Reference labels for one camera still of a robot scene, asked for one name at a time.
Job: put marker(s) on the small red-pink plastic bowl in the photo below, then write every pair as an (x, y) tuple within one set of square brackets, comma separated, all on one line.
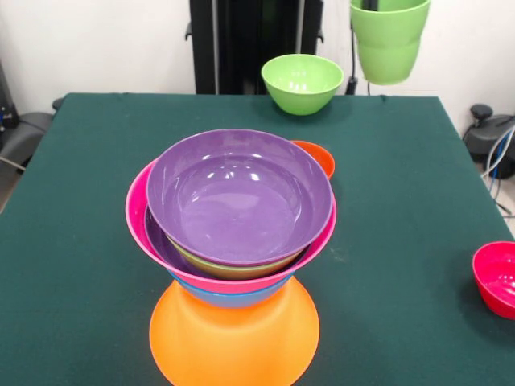
[(499, 281)]

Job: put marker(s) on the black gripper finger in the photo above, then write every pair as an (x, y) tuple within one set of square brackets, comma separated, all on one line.
[(370, 4)]

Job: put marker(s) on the blue plastic bowl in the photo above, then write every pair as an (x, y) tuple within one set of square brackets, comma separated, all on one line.
[(237, 300)]

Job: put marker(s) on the large orange plastic bowl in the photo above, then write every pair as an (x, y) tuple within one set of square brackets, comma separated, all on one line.
[(233, 350)]

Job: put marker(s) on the black pedestal column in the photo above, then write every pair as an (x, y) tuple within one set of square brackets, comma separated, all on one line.
[(257, 40)]

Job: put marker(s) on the purple plastic bowl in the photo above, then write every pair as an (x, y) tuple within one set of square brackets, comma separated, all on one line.
[(159, 245), (241, 201)]

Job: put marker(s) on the green plastic bowl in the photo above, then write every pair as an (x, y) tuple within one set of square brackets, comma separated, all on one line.
[(233, 271), (301, 92)]

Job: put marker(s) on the dark green tablecloth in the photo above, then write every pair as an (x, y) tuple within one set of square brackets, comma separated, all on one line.
[(60, 241)]

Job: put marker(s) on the green plastic cup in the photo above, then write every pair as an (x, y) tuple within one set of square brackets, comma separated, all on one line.
[(388, 44)]

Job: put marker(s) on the small orange-red plastic bowl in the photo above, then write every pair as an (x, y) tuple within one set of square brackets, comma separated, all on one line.
[(322, 158)]

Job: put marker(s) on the large pink plastic bowl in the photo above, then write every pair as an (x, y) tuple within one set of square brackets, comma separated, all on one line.
[(138, 225)]

